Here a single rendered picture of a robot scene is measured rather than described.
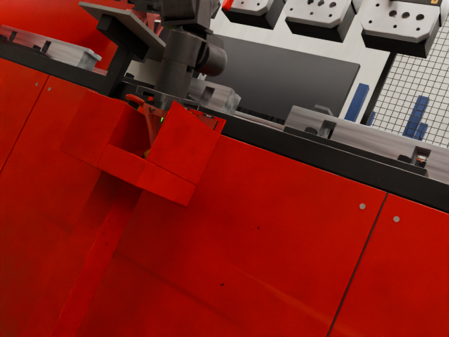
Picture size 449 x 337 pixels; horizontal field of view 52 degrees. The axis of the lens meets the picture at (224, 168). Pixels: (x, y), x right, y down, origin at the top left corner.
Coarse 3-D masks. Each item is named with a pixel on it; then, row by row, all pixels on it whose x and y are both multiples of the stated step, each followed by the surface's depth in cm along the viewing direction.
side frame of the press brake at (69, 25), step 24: (0, 0) 171; (24, 0) 179; (48, 0) 187; (72, 0) 195; (96, 0) 205; (0, 24) 174; (24, 24) 182; (48, 24) 190; (72, 24) 199; (96, 24) 209; (96, 48) 213
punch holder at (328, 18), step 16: (288, 0) 113; (304, 0) 111; (320, 0) 109; (336, 0) 107; (352, 0) 108; (288, 16) 112; (304, 16) 110; (320, 16) 108; (336, 16) 106; (352, 16) 112; (304, 32) 116; (320, 32) 112; (336, 32) 109
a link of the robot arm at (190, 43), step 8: (176, 32) 76; (184, 32) 76; (192, 32) 79; (168, 40) 77; (176, 40) 76; (184, 40) 76; (192, 40) 76; (200, 40) 78; (168, 48) 77; (176, 48) 76; (184, 48) 76; (192, 48) 77; (200, 48) 81; (168, 56) 77; (176, 56) 76; (184, 56) 76; (192, 56) 77; (200, 56) 81; (192, 64) 78
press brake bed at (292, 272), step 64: (0, 64) 142; (0, 128) 132; (64, 128) 120; (0, 192) 125; (64, 192) 114; (256, 192) 91; (320, 192) 85; (384, 192) 80; (0, 256) 118; (128, 256) 100; (192, 256) 93; (256, 256) 87; (320, 256) 82; (384, 256) 77; (448, 256) 73; (0, 320) 111; (128, 320) 95; (192, 320) 89; (256, 320) 83; (320, 320) 78; (384, 320) 74; (448, 320) 70
